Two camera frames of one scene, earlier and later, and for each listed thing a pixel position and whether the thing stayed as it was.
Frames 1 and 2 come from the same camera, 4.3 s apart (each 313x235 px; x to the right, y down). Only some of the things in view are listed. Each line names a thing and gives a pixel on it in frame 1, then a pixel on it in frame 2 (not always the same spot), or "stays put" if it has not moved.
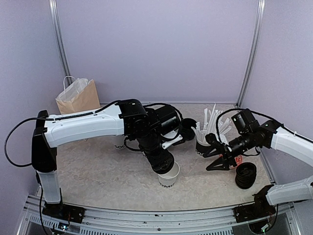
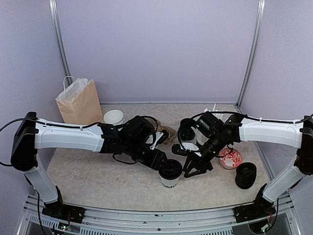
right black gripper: x=227 y=155 → x=198 y=162
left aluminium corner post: x=60 y=42 stays put
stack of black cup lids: x=245 y=174 stays put
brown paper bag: x=81 y=95 stays put
